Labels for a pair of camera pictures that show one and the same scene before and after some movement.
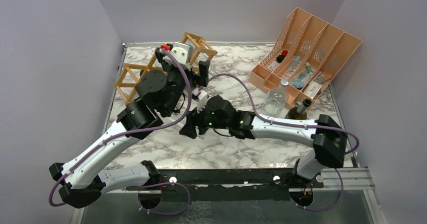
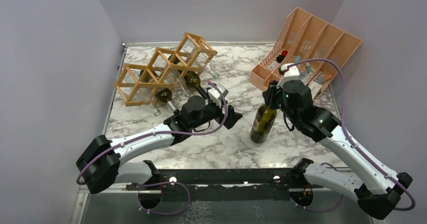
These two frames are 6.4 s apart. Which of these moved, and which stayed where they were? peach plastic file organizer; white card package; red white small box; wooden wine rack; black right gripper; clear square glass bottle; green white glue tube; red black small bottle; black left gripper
Moved: black left gripper; black right gripper; clear square glass bottle
Stayed: red white small box; wooden wine rack; green white glue tube; red black small bottle; white card package; peach plastic file organizer
